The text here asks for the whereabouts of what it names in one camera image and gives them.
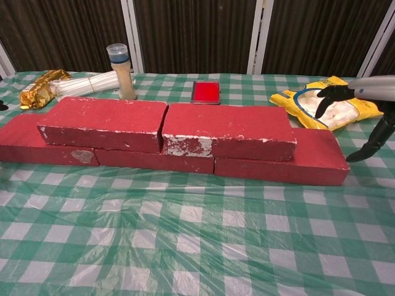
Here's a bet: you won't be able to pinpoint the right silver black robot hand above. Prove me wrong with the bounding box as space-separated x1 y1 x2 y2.
314 75 395 163

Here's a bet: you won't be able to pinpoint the red foam brick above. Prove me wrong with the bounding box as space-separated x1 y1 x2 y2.
214 128 351 187
36 96 169 154
94 147 216 175

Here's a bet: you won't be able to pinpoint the red brick white chipped edge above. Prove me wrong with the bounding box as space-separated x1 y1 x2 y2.
162 103 298 163

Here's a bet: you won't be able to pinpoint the gold foil package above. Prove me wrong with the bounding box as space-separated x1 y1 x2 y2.
19 70 72 111

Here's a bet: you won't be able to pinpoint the red brick grey patch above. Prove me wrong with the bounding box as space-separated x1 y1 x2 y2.
0 113 100 167

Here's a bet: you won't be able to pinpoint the bundle of white straws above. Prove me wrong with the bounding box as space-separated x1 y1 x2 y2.
49 70 120 102

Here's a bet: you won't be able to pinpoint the yellow bag white cubes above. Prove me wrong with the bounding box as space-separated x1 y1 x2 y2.
269 75 389 130

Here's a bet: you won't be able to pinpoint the clear bottle blue cap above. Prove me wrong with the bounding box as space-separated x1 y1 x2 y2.
106 43 139 101

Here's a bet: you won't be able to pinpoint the green white checkered tablecloth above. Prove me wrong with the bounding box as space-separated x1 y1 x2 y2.
0 70 395 296

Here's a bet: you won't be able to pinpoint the red ink pad case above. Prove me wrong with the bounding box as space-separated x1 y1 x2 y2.
190 81 222 105

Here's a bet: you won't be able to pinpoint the dark brown pleated curtain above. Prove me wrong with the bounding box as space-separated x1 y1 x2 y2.
0 0 395 78

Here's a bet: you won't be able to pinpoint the clear plastic sheet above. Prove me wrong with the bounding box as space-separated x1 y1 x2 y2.
0 163 395 296

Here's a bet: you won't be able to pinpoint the white metal frame post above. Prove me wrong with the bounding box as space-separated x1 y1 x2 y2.
357 0 395 78
0 39 16 78
246 0 275 75
120 0 146 74

